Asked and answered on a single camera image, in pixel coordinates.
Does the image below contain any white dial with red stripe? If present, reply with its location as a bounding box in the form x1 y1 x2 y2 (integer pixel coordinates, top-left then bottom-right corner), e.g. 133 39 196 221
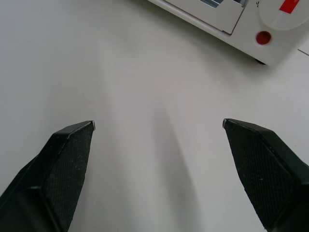
257 0 309 30

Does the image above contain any white appliance with red button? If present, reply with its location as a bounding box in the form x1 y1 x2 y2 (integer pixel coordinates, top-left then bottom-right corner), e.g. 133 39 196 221
147 0 309 66

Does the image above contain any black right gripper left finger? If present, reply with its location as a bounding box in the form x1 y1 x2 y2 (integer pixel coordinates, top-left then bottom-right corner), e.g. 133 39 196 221
0 120 97 232

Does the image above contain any round red indicator light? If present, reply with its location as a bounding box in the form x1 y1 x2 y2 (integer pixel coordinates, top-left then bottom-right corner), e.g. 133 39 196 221
255 30 271 45

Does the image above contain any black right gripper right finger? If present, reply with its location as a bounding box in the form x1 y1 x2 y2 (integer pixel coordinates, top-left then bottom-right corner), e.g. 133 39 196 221
222 118 309 232

